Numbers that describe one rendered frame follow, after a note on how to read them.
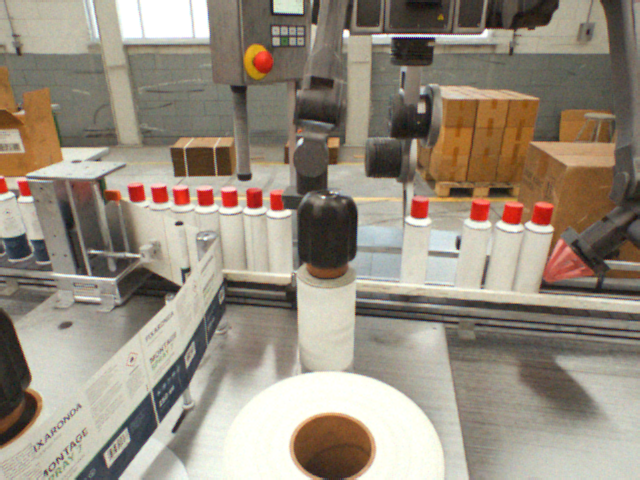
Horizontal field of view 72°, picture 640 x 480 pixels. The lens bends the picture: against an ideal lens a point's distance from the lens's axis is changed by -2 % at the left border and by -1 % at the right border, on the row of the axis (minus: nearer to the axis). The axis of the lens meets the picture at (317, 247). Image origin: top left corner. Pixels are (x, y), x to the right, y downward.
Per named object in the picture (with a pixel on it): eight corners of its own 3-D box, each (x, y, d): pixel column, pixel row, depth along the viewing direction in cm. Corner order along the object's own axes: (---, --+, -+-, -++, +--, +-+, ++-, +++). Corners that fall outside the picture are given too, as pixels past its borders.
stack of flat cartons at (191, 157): (173, 177, 480) (168, 148, 466) (183, 164, 528) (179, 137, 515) (232, 176, 484) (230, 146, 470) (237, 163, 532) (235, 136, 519)
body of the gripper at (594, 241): (579, 253, 79) (618, 226, 76) (561, 230, 88) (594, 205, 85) (602, 276, 80) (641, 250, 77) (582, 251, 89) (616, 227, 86)
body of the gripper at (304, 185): (337, 208, 78) (338, 167, 75) (280, 205, 79) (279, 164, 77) (341, 197, 84) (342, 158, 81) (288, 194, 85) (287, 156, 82)
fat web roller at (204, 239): (201, 333, 80) (188, 238, 72) (210, 319, 84) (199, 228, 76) (225, 335, 79) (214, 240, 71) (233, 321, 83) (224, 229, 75)
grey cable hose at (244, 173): (235, 181, 98) (227, 81, 89) (239, 177, 101) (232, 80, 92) (250, 182, 98) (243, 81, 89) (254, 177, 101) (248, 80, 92)
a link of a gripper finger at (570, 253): (537, 275, 84) (581, 243, 80) (528, 258, 90) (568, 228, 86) (560, 297, 85) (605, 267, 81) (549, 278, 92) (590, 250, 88)
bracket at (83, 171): (25, 179, 79) (24, 173, 79) (66, 163, 89) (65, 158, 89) (93, 182, 77) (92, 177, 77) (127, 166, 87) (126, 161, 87)
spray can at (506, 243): (484, 303, 89) (502, 207, 80) (480, 290, 94) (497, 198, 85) (511, 305, 88) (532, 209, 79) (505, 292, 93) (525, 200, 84)
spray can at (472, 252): (454, 300, 90) (469, 205, 81) (451, 287, 95) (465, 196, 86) (480, 302, 89) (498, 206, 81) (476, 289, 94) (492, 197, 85)
